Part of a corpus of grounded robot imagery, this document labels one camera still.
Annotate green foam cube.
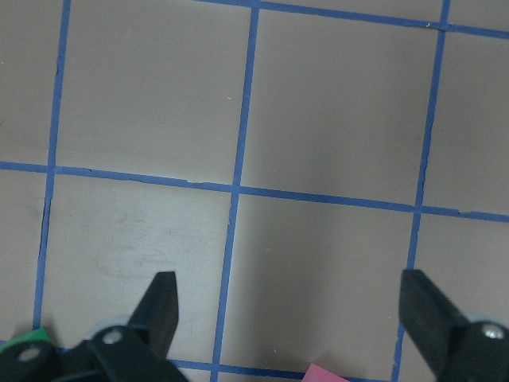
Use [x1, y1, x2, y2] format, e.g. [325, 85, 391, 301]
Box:
[1, 328, 51, 353]

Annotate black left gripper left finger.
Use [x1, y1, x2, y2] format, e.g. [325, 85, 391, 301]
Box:
[1, 271, 186, 381]

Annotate pink foam cube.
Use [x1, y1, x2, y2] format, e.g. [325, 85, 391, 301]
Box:
[301, 364, 348, 382]

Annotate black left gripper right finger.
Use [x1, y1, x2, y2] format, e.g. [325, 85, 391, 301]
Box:
[399, 270, 508, 381]

